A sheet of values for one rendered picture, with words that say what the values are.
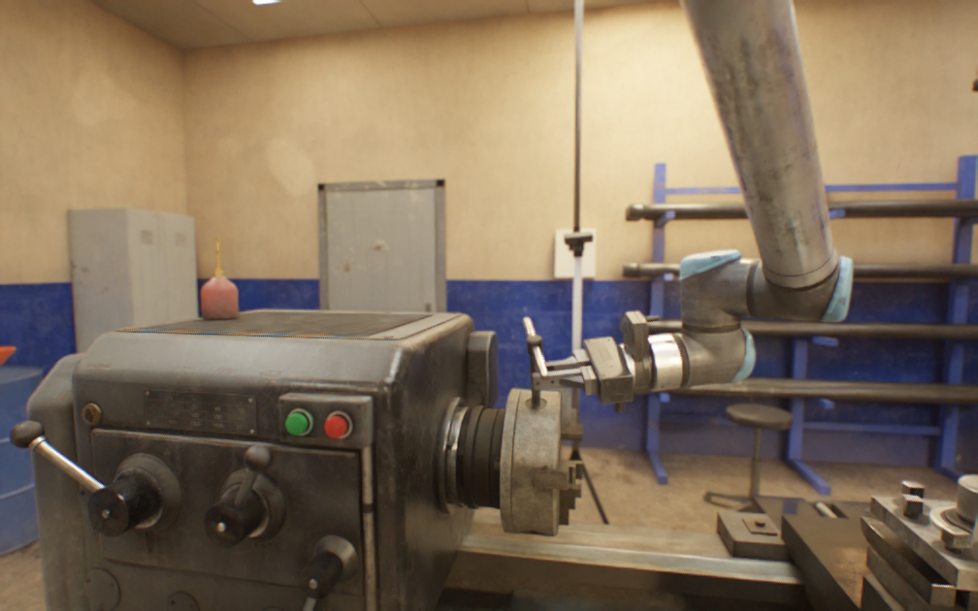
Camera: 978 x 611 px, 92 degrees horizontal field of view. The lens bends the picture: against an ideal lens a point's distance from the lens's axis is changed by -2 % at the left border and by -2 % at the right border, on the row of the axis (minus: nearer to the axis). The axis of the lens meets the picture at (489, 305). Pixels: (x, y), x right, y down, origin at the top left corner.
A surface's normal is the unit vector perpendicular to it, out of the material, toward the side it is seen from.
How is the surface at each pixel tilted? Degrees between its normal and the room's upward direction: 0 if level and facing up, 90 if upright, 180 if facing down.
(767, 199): 141
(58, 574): 90
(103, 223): 90
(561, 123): 90
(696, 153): 90
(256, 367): 45
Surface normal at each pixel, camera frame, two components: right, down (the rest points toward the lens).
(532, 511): -0.18, 0.38
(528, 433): -0.14, -0.60
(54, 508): -0.18, 0.07
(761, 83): -0.11, 0.76
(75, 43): 0.98, 0.01
